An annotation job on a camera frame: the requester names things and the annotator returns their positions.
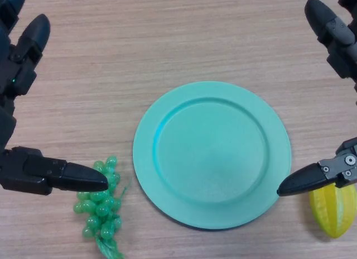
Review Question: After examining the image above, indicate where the green grape bunch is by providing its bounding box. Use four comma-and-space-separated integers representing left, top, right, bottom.
73, 155, 132, 259

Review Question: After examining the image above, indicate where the green round plate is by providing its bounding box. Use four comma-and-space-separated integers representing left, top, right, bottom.
133, 80, 292, 231

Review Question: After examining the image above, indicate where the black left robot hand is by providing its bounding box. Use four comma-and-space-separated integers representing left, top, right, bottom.
0, 0, 109, 197

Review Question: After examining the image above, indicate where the yellow starfruit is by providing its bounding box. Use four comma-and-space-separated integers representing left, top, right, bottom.
308, 182, 357, 239

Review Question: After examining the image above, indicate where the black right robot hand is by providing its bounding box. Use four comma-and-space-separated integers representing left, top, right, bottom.
276, 0, 357, 198

